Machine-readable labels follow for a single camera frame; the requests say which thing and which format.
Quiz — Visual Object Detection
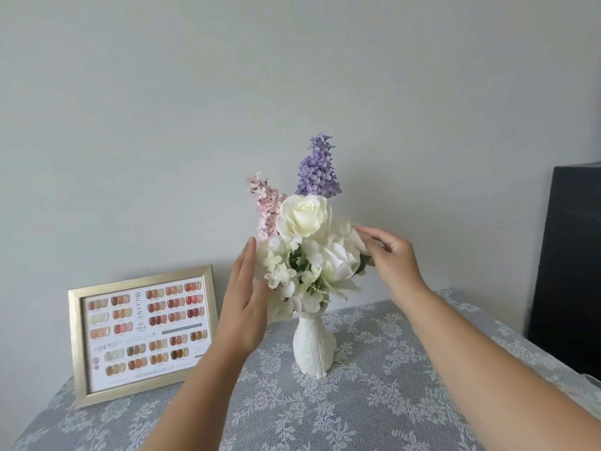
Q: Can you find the person's left hand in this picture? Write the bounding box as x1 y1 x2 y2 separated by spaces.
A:
206 237 274 371

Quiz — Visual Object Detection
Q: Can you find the person's right hand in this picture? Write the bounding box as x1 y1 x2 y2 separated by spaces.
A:
356 225 431 311

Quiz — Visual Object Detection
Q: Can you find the white cat-shaped vase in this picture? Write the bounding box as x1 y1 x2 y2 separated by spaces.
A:
292 309 337 379

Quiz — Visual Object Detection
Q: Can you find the gold framed nail colour chart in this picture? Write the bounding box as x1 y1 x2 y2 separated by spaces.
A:
68 264 220 410

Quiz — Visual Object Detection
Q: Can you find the pink lilac flower stem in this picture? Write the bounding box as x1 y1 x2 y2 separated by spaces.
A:
246 172 288 242

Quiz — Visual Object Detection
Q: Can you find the person's left forearm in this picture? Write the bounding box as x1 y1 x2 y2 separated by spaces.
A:
140 347 245 451

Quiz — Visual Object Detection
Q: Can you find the person's right forearm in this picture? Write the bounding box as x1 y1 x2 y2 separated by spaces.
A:
401 286 601 451

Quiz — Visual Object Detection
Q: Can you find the white lace tablecloth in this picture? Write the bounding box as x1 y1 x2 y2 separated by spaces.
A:
9 288 601 451

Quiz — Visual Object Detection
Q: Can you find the black shelf unit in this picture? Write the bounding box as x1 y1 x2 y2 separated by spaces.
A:
525 162 601 381

